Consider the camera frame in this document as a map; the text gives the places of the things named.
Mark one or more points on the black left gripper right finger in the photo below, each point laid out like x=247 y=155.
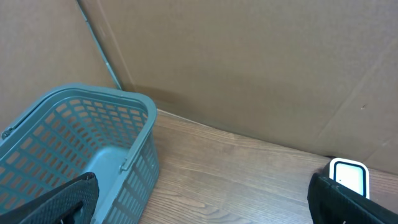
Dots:
x=330 y=202

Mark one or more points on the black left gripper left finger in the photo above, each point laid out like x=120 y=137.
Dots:
x=72 y=202

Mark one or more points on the white barcode scanner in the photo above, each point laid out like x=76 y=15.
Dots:
x=352 y=174

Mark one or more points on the grey plastic shopping basket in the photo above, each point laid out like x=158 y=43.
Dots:
x=79 y=128

